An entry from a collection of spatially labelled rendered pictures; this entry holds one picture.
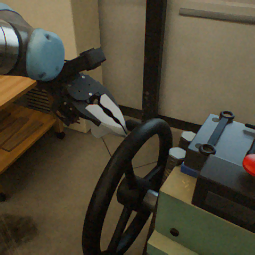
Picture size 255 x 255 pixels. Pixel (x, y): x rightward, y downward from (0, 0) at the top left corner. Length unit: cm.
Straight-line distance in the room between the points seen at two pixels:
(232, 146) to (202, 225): 10
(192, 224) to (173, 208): 3
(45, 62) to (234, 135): 28
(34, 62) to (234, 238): 34
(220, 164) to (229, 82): 141
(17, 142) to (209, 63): 118
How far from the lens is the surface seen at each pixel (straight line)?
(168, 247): 40
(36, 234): 147
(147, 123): 44
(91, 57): 47
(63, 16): 159
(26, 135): 169
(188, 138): 39
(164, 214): 36
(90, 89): 53
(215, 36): 162
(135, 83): 188
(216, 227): 34
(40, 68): 41
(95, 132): 54
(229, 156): 33
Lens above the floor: 122
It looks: 39 degrees down
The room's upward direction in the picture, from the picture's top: straight up
